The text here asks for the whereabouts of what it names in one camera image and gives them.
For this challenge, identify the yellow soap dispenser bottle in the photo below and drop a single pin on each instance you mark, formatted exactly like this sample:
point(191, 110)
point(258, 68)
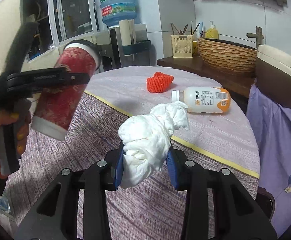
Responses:
point(212, 32)

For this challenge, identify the blue water jug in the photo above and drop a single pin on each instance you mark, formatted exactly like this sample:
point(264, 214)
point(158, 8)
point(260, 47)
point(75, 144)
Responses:
point(113, 11)

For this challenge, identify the woven pattern basin sink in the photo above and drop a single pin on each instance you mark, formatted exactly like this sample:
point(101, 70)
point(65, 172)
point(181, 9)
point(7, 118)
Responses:
point(226, 56)

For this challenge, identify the purple floral cloth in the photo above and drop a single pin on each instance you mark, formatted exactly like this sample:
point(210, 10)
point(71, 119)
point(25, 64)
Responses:
point(271, 125)

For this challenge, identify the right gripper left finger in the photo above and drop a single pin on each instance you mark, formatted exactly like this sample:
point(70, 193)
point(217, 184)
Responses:
point(54, 215)

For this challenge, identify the beige chopstick holder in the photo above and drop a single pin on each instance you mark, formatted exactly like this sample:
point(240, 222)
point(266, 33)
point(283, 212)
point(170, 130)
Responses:
point(182, 46)

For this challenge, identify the orange white drink bottle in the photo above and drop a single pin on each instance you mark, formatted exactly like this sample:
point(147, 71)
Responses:
point(203, 99)

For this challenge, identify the red paper cup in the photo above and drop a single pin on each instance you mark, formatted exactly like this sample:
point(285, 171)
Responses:
point(56, 106)

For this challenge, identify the striped purple tablecloth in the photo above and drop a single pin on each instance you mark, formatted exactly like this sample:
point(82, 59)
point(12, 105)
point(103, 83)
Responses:
point(115, 109)

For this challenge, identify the dark wooden counter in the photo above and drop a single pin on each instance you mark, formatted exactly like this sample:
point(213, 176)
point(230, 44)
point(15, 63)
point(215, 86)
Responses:
point(239, 84)

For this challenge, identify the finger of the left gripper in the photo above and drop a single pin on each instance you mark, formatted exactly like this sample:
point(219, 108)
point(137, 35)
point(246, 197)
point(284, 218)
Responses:
point(37, 80)

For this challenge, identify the water dispenser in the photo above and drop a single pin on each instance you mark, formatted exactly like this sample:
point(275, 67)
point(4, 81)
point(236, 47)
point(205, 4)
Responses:
point(123, 45)

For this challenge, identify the black trash bin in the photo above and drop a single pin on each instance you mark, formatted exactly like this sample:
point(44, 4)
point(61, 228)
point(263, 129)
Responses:
point(266, 202)

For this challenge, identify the white tissue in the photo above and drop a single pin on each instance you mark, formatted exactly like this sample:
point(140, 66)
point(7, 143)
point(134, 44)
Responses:
point(146, 140)

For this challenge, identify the red foam fruit net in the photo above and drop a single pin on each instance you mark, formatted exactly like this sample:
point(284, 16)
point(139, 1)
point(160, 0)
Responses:
point(159, 82)

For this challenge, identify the brown white rice cooker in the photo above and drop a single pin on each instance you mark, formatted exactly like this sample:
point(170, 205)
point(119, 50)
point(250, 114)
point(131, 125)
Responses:
point(273, 72)

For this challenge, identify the bronze faucet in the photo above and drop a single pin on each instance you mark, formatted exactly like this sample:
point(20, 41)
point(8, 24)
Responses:
point(258, 35)

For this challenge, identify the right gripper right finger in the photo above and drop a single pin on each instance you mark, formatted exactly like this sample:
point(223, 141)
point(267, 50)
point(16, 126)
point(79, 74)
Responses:
point(236, 214)

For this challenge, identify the sliding window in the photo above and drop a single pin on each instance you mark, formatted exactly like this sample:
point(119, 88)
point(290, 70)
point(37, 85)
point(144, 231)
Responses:
point(59, 22)

